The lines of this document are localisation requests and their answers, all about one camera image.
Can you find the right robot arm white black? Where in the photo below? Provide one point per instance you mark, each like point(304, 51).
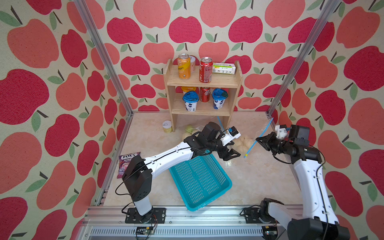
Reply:
point(318, 221)

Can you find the small red can lower shelf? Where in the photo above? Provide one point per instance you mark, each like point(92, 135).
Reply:
point(205, 94)

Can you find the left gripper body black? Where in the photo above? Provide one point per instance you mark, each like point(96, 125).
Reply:
point(215, 144)

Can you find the yellow cup lower shelf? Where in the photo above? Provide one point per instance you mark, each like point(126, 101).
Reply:
point(188, 89)

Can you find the blue-lid yogurt cup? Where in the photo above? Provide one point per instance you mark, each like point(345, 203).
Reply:
point(219, 97)
point(191, 99)

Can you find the left blue-lid yogurt cup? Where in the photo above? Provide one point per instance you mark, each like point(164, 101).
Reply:
point(191, 99)

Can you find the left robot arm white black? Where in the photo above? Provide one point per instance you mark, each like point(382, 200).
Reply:
point(140, 172)

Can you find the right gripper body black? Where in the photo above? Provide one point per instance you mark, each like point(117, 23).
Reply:
point(278, 146)

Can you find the orange soda can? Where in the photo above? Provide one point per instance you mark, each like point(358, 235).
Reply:
point(184, 66)

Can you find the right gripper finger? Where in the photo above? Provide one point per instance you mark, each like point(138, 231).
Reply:
point(268, 148)
point(263, 141)

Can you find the red cola can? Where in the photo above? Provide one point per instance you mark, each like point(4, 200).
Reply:
point(206, 70)

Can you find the pink can behind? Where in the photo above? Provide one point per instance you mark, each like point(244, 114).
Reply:
point(193, 63)

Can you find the white green box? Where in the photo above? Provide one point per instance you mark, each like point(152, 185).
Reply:
point(224, 68)

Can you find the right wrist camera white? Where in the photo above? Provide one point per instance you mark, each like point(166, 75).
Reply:
point(282, 131)

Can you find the right blue-lid yogurt cup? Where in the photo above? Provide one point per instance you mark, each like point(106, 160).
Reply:
point(219, 97)

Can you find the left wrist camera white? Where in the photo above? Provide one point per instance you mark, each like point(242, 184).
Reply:
point(229, 135)

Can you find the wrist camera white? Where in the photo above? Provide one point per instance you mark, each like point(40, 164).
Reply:
point(229, 135)
point(282, 131)

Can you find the teal plastic basket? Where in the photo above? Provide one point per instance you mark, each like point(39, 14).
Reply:
point(200, 181)

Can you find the purple candy packet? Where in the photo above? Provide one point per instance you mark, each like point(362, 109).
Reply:
point(124, 161)

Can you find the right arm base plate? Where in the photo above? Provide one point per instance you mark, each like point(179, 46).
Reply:
point(258, 215)

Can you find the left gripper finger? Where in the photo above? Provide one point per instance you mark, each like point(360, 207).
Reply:
point(231, 154)
point(223, 155)

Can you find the clear zip-top bag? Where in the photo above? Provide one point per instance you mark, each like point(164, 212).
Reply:
point(254, 131)
point(197, 123)

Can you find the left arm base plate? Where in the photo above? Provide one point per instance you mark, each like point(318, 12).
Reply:
point(154, 216)

